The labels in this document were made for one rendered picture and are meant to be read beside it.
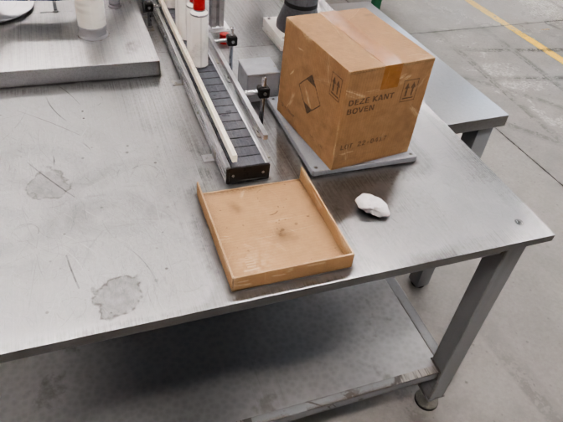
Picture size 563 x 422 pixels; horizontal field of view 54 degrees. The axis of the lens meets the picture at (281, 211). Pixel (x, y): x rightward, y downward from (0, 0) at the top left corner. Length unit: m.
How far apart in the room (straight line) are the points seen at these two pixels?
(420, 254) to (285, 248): 0.30
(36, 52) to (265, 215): 0.90
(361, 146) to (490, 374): 1.11
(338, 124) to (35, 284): 0.73
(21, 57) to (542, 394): 2.01
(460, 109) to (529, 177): 1.42
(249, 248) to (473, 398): 1.17
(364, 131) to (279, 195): 0.26
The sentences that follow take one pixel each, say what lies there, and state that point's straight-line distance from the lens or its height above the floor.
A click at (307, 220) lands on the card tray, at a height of 0.83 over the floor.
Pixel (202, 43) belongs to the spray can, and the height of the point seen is 0.96.
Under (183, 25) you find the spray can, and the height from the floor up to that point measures 0.93.
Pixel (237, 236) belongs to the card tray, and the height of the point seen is 0.83.
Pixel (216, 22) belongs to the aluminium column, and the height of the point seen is 0.85.
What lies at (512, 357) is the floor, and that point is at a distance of 2.27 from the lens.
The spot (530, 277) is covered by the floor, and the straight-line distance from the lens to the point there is 2.60.
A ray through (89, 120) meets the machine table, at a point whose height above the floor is 0.83.
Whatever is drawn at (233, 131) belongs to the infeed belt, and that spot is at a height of 0.88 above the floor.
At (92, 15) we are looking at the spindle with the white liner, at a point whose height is 0.96.
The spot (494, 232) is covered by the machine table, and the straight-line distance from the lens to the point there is 1.37.
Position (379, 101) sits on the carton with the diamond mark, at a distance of 1.33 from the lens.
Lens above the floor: 1.67
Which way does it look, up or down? 42 degrees down
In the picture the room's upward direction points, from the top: 7 degrees clockwise
